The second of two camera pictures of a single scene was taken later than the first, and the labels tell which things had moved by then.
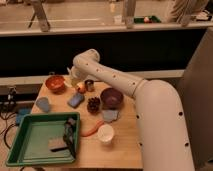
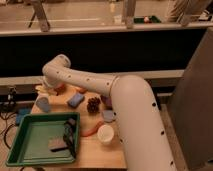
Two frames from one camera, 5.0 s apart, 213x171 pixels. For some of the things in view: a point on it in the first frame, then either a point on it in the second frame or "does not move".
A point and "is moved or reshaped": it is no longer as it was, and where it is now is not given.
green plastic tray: (31, 144) does not move
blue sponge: (76, 100) does not move
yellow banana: (71, 81) is moved or reshaped
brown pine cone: (93, 105) does not move
